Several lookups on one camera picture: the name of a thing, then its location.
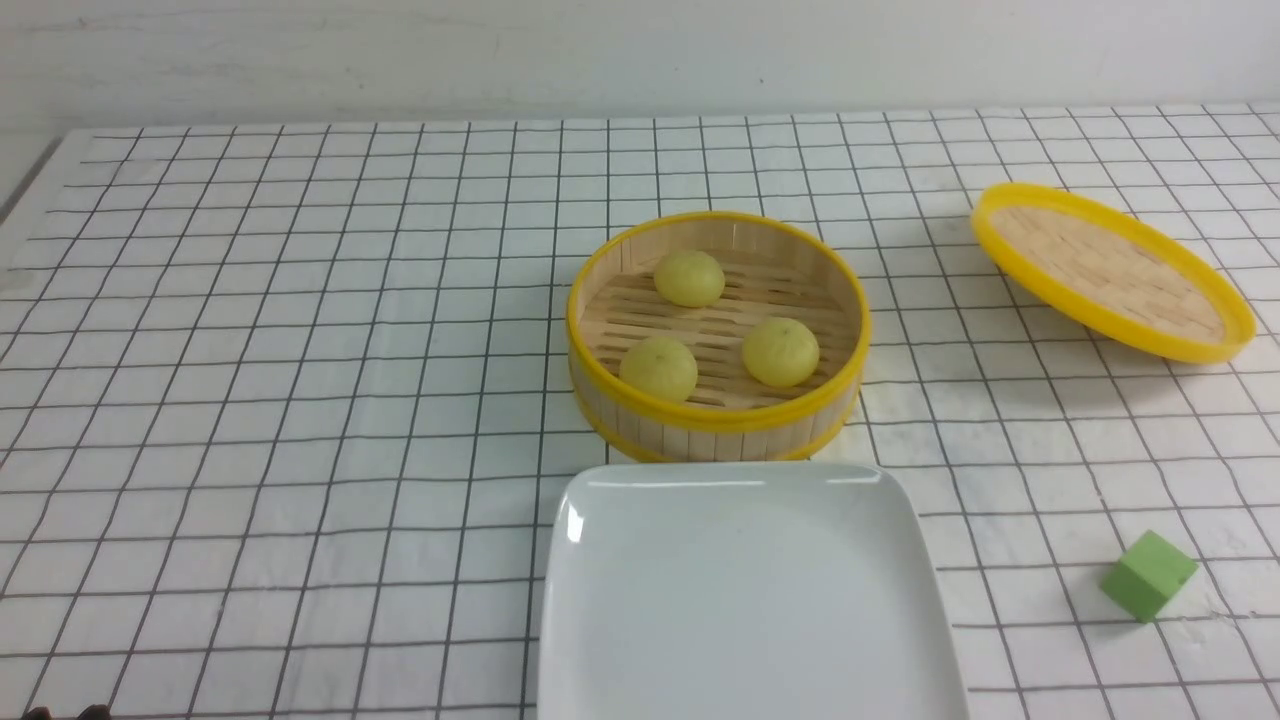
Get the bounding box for yellow steamed bun front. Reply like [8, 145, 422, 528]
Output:
[618, 336, 699, 404]

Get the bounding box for yellow steamed bun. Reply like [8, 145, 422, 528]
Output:
[741, 316, 820, 388]
[618, 336, 699, 404]
[653, 250, 724, 307]

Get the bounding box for yellow steamed bun back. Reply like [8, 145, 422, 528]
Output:
[653, 250, 724, 307]

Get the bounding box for white square ceramic plate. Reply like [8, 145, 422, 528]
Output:
[538, 461, 970, 719]

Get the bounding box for yellow-rimmed bamboo steamer basket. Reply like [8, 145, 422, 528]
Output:
[564, 211, 872, 462]

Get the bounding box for white grid-pattern tablecloth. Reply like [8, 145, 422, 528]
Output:
[1, 104, 1279, 719]

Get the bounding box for yellow-rimmed bamboo steamer lid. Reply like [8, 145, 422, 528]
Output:
[972, 183, 1257, 365]

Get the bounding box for green foam cube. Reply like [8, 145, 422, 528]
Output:
[1100, 530, 1198, 623]

